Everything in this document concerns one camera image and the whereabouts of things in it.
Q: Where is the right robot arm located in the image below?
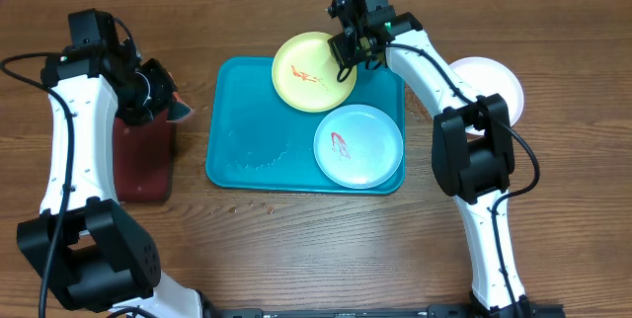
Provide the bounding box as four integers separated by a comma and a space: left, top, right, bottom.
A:
327, 0, 532, 317

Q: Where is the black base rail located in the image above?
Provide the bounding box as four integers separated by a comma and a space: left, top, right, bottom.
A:
221, 303, 567, 318

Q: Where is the light blue plate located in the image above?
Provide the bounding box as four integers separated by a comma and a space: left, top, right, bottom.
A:
313, 104, 404, 190

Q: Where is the yellow plate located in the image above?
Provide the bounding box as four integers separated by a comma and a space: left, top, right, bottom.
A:
272, 32, 357, 113

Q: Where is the dark red water tray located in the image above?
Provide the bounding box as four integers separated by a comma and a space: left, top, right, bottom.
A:
113, 111, 175, 203

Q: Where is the teal plastic tray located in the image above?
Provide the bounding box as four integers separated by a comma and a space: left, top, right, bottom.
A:
205, 56, 405, 195

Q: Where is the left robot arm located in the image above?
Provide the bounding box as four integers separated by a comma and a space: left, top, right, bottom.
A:
17, 9, 216, 317

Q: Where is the white pink plate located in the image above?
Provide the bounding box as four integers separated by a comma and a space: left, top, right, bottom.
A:
450, 56, 524, 126

